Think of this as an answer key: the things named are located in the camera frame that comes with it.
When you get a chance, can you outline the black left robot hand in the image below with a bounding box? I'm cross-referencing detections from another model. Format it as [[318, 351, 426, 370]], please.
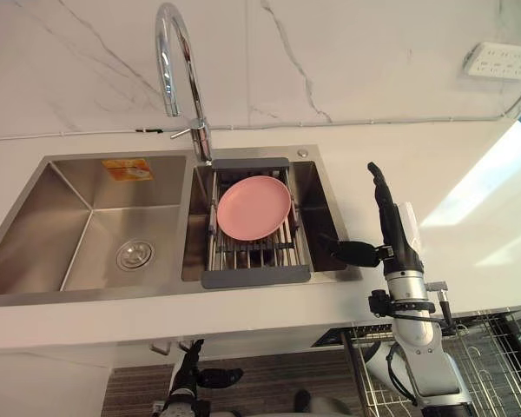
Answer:
[[169, 340, 245, 394]]

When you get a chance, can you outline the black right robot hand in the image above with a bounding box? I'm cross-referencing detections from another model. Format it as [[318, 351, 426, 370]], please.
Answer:
[[317, 161, 425, 276]]

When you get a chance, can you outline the round sink drain strainer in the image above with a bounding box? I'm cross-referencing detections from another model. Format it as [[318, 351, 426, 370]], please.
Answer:
[[115, 237, 155, 273]]

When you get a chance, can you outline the stainless steel double sink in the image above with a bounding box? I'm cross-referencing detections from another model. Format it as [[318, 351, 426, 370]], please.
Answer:
[[0, 144, 364, 308]]

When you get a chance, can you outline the orange sink sticker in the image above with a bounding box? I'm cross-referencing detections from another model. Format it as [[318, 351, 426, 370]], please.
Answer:
[[101, 158, 154, 180]]

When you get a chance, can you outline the pink plate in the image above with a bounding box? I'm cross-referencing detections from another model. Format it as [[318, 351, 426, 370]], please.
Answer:
[[215, 175, 293, 242]]

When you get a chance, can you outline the white base cabinet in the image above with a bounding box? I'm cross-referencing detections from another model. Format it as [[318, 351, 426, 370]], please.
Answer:
[[0, 336, 114, 417]]

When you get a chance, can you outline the white power strip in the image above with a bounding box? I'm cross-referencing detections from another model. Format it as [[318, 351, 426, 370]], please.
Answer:
[[462, 41, 521, 82]]

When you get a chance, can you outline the chrome gooseneck faucet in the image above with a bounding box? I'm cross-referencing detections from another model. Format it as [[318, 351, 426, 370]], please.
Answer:
[[155, 2, 214, 166]]

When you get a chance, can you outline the grey-handled sink drain rack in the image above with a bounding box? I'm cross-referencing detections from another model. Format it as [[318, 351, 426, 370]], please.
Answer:
[[201, 158, 313, 290]]

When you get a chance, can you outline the wire dishwasher rack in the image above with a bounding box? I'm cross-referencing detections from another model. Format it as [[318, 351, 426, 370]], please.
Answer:
[[351, 310, 521, 417]]

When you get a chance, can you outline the grey wall cable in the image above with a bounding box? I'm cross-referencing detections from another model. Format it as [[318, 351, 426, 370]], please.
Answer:
[[0, 80, 521, 142]]

